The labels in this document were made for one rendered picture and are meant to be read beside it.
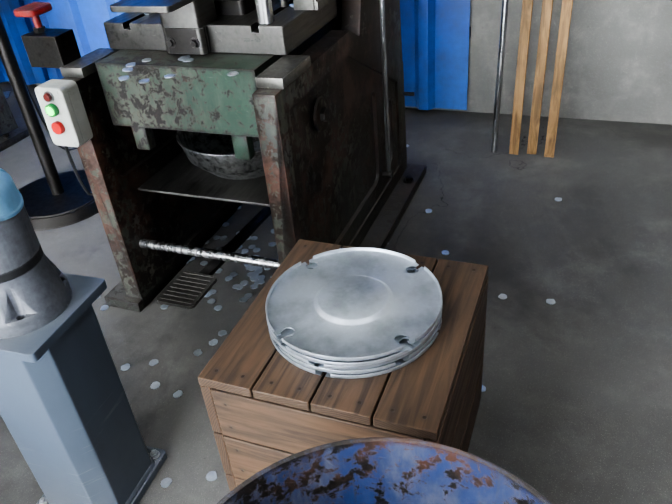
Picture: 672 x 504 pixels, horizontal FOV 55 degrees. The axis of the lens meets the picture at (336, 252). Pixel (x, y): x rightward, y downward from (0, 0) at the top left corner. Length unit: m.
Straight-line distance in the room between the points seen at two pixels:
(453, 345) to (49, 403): 0.64
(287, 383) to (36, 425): 0.43
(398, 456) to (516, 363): 0.80
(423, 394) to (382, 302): 0.17
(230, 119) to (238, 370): 0.59
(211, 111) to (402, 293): 0.60
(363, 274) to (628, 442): 0.63
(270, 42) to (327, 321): 0.63
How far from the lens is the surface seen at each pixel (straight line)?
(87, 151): 1.60
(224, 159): 1.57
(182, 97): 1.45
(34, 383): 1.10
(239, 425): 1.08
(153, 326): 1.74
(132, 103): 1.54
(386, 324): 1.02
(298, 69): 1.34
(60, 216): 2.31
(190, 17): 1.44
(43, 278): 1.06
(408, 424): 0.92
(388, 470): 0.78
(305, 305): 1.07
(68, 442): 1.19
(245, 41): 1.43
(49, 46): 1.59
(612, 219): 2.06
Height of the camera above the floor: 1.05
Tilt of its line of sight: 34 degrees down
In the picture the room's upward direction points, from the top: 6 degrees counter-clockwise
